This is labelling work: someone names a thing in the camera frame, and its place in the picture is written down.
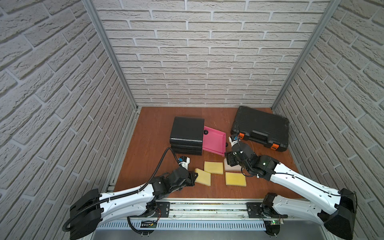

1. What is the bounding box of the right aluminium corner post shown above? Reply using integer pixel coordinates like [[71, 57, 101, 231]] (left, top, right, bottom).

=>
[[271, 0, 341, 111]]

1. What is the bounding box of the yellow sponge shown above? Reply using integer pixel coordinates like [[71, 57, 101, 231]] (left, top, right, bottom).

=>
[[204, 162, 224, 175], [225, 172, 247, 187], [195, 169, 211, 187]]

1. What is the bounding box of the black plastic tool case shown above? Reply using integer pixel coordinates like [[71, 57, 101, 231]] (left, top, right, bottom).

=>
[[231, 106, 289, 152]]

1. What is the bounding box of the right thin black cable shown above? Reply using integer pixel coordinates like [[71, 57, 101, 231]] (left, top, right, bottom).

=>
[[281, 172, 358, 199]]

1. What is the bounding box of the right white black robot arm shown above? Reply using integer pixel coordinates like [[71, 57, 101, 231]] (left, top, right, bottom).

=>
[[225, 137, 357, 240]]

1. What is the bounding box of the white ventilation grille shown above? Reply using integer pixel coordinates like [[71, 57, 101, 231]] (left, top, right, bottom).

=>
[[95, 221, 267, 231]]

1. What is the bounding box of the left aluminium corner post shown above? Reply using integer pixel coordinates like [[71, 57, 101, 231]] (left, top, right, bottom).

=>
[[83, 0, 139, 112]]

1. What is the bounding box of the aluminium corner post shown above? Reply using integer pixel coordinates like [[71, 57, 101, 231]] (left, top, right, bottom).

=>
[[271, 0, 341, 111], [83, 0, 139, 112]]

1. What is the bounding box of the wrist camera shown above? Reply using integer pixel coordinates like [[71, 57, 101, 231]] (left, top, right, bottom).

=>
[[229, 134, 240, 147], [178, 156, 190, 170]]

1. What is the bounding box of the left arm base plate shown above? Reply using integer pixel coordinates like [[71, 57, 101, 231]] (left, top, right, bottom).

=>
[[143, 201, 171, 218]]

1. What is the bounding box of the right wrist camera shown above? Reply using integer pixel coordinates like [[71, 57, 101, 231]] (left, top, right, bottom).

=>
[[229, 134, 240, 147]]

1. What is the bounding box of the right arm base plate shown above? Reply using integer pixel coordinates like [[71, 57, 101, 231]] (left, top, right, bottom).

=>
[[246, 202, 288, 219]]

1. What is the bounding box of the beige sponge pad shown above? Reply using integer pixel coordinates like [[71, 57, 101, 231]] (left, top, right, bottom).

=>
[[224, 159, 242, 173]]

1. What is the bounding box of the left black corrugated cable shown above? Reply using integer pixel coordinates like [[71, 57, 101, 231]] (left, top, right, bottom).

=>
[[62, 146, 181, 232]]

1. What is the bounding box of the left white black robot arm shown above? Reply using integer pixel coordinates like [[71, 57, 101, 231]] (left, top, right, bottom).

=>
[[62, 167, 199, 240]]

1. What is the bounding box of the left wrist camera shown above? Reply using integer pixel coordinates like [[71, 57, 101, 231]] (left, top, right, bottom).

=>
[[178, 156, 190, 170]]

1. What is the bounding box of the black drawer cabinet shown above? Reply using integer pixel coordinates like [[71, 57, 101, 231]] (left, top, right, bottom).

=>
[[170, 117, 205, 156]]

